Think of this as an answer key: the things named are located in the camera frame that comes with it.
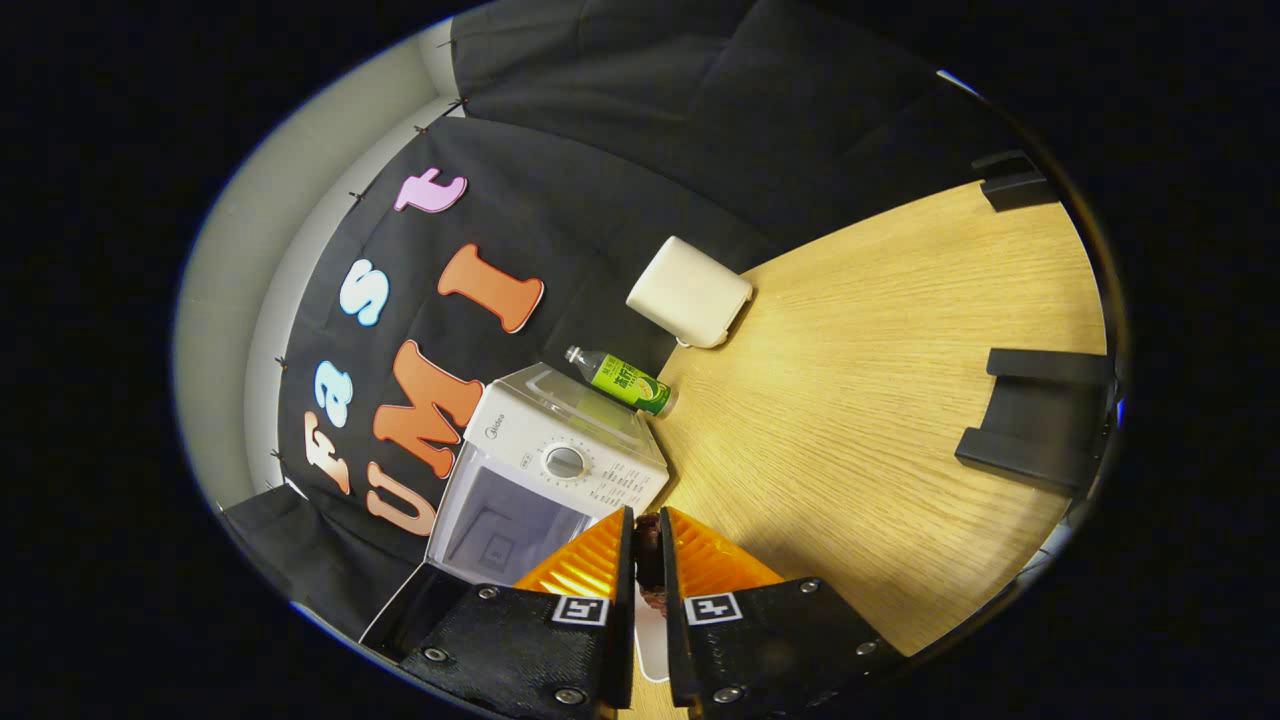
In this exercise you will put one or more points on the white toaster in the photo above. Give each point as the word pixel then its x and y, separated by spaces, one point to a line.
pixel 690 290

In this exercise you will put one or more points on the black backdrop cloth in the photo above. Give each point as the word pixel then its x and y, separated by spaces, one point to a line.
pixel 600 150

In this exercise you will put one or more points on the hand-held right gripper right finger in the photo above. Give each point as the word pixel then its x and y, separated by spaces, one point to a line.
pixel 675 640

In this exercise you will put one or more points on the black plastic bracket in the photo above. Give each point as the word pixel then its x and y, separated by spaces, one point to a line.
pixel 1030 420
pixel 1015 190

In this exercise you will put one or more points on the white plate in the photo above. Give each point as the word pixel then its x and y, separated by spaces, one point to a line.
pixel 652 645

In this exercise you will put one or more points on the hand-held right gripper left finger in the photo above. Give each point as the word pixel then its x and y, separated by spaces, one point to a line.
pixel 626 620

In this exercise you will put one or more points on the green label drink bottle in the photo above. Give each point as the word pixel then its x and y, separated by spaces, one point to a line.
pixel 625 382

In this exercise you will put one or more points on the brown meat patty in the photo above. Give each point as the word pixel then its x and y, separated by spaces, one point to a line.
pixel 650 560

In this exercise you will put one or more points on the white microwave oven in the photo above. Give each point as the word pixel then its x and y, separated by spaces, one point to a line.
pixel 560 450

